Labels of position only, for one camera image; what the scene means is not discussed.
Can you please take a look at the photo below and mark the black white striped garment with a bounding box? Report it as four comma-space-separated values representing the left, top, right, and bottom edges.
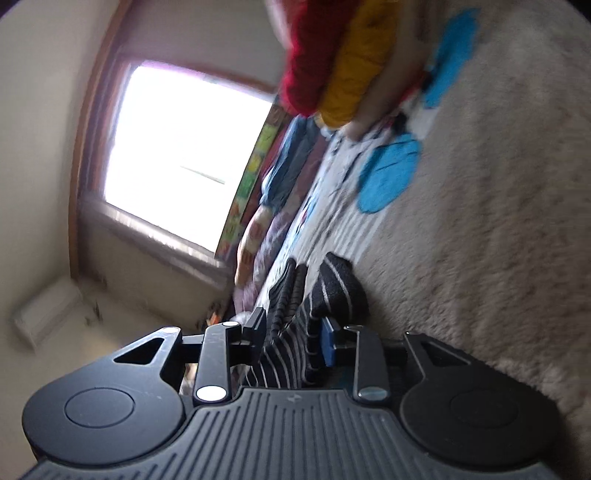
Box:
239, 251, 371, 389

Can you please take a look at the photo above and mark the colourful picture foam mat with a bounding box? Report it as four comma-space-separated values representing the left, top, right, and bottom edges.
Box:
213, 103, 290, 260

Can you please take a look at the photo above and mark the wooden framed window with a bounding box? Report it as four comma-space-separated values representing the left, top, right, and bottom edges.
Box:
68, 0, 288, 283

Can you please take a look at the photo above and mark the blue folded quilt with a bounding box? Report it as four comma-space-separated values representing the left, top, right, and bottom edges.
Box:
260, 117, 325, 212

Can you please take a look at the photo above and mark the red yellow folded clothes stack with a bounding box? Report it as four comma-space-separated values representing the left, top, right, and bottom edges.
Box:
264, 0, 445, 142

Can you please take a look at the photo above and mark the white wall appliance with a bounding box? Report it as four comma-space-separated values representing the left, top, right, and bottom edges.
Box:
10, 283, 85, 352

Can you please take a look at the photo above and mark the floral pillow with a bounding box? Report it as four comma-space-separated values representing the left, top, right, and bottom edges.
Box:
235, 204, 279, 288

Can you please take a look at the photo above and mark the cartoon printed blanket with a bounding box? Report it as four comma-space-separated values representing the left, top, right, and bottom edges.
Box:
257, 0, 591, 445

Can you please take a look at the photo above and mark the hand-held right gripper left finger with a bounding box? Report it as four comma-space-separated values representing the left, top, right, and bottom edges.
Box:
111, 307, 267, 408

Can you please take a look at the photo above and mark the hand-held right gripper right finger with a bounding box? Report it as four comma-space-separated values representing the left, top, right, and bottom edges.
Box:
320, 316, 469, 403

